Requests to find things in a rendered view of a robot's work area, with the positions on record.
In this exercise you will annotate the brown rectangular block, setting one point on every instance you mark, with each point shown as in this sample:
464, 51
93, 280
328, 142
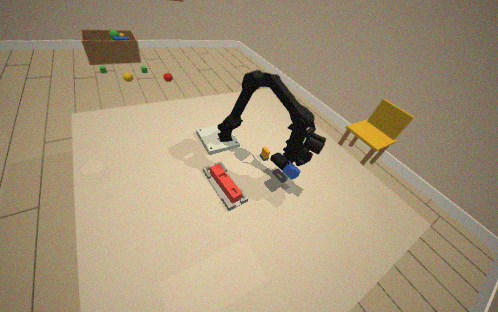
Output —
265, 152

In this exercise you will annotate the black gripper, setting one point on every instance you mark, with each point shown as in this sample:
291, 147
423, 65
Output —
282, 160

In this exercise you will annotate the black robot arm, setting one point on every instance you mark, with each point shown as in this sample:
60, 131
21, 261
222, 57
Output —
301, 116

